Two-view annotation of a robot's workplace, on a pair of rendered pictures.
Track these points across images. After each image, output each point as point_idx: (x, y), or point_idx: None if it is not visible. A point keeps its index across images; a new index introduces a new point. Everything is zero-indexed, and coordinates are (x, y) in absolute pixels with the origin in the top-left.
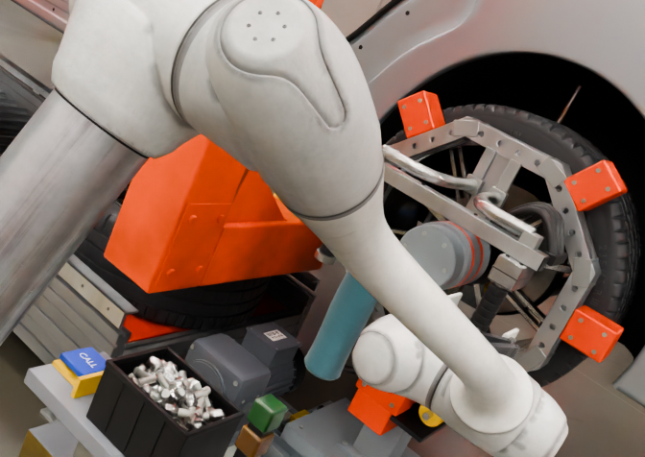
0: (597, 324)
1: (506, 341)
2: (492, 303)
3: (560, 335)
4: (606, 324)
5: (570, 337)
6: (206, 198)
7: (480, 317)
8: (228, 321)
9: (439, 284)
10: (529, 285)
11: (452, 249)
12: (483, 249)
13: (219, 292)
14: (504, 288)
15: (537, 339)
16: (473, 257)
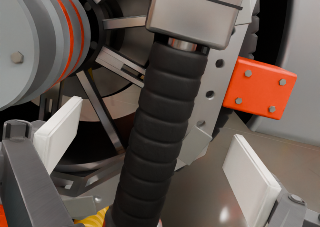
0: (271, 72)
1: (304, 215)
2: (182, 100)
3: (223, 102)
4: (274, 67)
5: (239, 100)
6: None
7: (157, 147)
8: None
9: (17, 93)
10: (130, 56)
11: (15, 0)
12: (77, 9)
13: None
14: (205, 45)
15: (194, 118)
16: (69, 22)
